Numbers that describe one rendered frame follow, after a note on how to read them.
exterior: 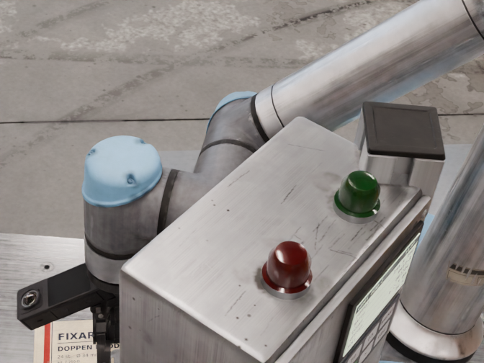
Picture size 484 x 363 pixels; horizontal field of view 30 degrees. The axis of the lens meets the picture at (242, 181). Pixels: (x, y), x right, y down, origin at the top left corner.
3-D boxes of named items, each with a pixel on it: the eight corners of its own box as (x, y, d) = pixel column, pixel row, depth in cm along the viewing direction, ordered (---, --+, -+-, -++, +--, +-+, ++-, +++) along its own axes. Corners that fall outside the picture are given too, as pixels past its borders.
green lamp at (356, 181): (323, 209, 50) (330, 178, 49) (348, 184, 52) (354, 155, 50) (364, 231, 49) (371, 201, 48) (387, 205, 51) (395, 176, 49)
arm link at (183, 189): (287, 153, 94) (184, 132, 94) (272, 222, 85) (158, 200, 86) (276, 209, 99) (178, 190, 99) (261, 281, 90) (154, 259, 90)
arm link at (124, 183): (158, 191, 84) (70, 173, 85) (154, 269, 92) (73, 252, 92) (177, 138, 90) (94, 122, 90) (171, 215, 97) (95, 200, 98)
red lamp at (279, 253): (251, 281, 46) (255, 251, 44) (279, 253, 48) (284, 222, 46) (292, 308, 45) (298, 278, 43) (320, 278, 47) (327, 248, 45)
